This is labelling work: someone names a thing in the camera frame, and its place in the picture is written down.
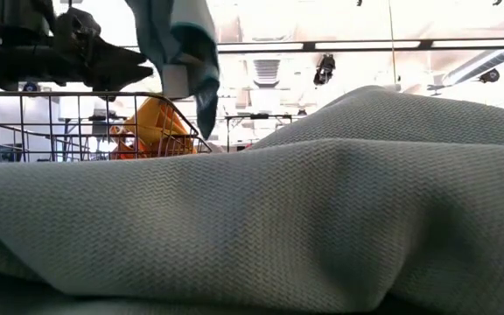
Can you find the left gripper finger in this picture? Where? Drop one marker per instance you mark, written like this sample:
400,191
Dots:
112,67

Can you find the orange microfiber towel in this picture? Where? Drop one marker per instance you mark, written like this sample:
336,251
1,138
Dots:
156,118
125,151

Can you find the light blue microfiber towel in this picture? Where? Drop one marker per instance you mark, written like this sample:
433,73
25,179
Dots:
252,219
191,44

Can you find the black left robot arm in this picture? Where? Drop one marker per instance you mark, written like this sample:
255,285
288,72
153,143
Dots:
22,17

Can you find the black background table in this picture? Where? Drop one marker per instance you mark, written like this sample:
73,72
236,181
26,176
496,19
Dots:
258,116

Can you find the black hanging fixture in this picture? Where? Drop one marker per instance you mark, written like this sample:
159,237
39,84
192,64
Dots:
324,69
489,75

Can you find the black horizontal beam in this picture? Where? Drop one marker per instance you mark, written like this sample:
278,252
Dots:
366,45

